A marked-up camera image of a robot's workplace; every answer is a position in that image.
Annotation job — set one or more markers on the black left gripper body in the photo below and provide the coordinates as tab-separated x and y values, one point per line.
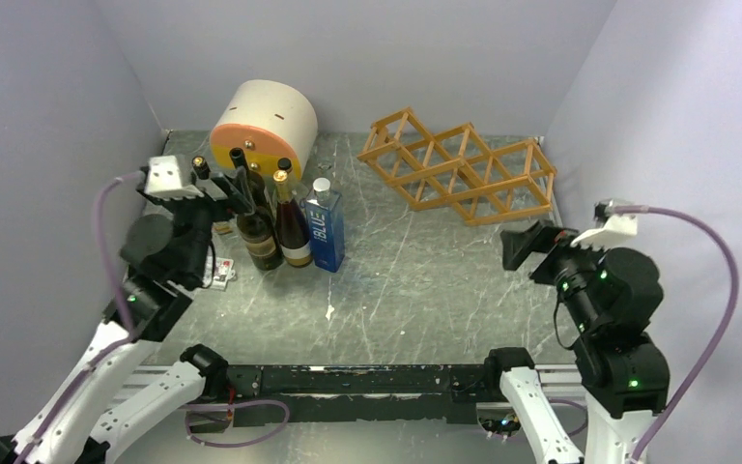
199	215

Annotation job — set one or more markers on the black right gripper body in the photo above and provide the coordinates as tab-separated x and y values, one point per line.
565	263

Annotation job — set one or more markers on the dark green wine bottle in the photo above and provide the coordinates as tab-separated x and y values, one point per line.
240	160

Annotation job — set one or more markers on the clear bottle black cap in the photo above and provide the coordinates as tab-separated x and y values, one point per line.
203	172

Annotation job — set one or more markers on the dark bottle gold foil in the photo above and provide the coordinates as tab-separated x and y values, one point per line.
290	226

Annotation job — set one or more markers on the blue labelled clear bottle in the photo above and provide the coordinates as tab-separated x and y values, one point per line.
325	218

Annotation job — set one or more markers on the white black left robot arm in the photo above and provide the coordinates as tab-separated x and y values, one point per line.
167	255

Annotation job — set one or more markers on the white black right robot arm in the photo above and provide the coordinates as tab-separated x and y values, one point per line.
610	292

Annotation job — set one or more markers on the wooden wine rack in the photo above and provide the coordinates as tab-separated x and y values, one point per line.
457	168

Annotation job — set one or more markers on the clear plastic packet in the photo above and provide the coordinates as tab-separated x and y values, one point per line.
218	273

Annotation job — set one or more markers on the white orange yellow bread box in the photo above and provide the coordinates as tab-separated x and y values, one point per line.
268	120

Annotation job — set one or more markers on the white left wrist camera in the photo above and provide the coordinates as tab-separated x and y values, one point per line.
170	177

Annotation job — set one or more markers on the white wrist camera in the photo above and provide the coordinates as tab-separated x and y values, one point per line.
170	177
611	228

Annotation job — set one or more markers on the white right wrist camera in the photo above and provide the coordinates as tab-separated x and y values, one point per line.
611	228

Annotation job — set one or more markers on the aluminium frame rail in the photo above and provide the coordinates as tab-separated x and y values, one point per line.
223	413

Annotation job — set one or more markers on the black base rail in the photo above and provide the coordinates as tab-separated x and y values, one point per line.
267	394

